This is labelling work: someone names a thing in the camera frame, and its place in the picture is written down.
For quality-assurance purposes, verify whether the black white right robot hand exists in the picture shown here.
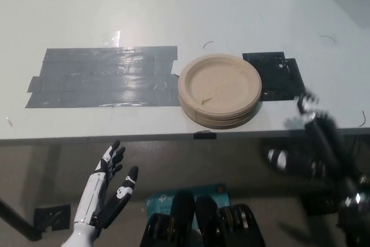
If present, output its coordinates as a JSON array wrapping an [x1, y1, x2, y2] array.
[[284, 91, 339, 132]]

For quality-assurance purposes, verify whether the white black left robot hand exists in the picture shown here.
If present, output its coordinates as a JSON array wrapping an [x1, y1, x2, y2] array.
[[73, 139, 139, 229]]

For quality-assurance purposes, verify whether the stack of beige paper plates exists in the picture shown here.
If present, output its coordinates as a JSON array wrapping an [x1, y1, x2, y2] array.
[[177, 52, 263, 130]]

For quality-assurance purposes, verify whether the black floor tape patch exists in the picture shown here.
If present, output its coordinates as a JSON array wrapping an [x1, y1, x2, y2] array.
[[34, 204, 72, 232], [299, 194, 342, 216]]

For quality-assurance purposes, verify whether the teal cardboard box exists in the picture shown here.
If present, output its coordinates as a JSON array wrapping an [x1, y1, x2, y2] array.
[[145, 182, 232, 219]]

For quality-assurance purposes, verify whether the black metal table leg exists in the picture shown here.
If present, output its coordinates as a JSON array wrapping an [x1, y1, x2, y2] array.
[[0, 197, 40, 242]]

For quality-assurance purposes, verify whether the grey duct tape patch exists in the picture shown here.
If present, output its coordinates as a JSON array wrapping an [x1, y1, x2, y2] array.
[[25, 45, 180, 109]]

